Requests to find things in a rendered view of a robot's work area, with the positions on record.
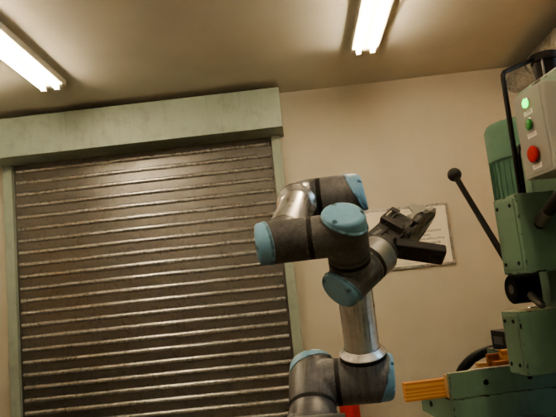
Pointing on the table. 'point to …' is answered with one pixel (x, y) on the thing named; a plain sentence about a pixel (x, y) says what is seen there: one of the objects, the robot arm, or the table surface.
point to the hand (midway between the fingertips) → (434, 213)
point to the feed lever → (527, 289)
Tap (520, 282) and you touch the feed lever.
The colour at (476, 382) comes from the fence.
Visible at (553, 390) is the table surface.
